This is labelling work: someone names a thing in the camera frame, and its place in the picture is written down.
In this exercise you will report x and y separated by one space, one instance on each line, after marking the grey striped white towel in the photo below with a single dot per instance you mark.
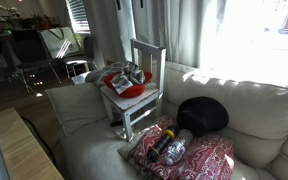
127 78

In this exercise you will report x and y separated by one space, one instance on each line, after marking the orange sequin hat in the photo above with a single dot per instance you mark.
130 90

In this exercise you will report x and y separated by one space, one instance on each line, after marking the grey white patterned pillow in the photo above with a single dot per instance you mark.
95 76

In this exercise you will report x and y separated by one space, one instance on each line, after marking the small white wooden chair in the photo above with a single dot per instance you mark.
140 100

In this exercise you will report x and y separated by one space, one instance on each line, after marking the black office chair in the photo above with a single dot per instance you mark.
27 50

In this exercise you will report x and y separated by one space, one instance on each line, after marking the cream throw pillow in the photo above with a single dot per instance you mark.
77 106

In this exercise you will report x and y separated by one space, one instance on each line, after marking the black felt hat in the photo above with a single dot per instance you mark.
202 115

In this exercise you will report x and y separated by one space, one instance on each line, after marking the window blind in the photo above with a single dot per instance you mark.
79 16

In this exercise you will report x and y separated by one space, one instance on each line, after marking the white curtain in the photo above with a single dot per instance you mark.
184 30

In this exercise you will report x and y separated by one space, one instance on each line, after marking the white shopping bag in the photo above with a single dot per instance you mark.
59 43

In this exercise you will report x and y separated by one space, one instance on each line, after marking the small white stool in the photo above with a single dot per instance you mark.
75 65

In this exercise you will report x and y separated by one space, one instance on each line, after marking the potted plant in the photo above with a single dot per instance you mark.
42 21

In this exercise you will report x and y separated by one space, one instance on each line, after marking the silver black bottle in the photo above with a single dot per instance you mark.
160 145

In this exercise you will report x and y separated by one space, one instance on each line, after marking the clear plastic water bottle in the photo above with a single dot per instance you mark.
177 148

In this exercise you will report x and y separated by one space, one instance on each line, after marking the cream fabric sofa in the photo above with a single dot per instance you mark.
260 110

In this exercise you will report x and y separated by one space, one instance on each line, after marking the red patterned fringed scarf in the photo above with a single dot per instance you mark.
204 156

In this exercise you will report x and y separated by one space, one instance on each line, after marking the light wooden table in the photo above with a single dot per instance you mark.
24 146

